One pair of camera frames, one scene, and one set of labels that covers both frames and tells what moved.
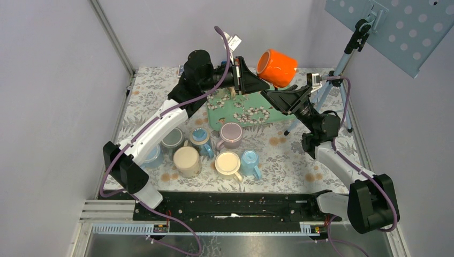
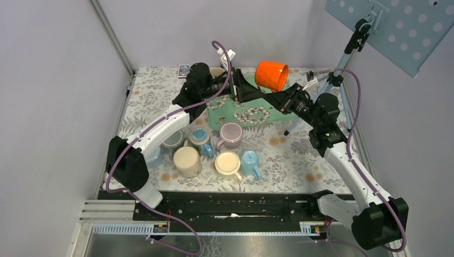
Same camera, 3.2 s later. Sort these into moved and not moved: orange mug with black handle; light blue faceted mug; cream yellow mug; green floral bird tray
Moved: orange mug with black handle
Not moved: light blue faceted mug; cream yellow mug; green floral bird tray
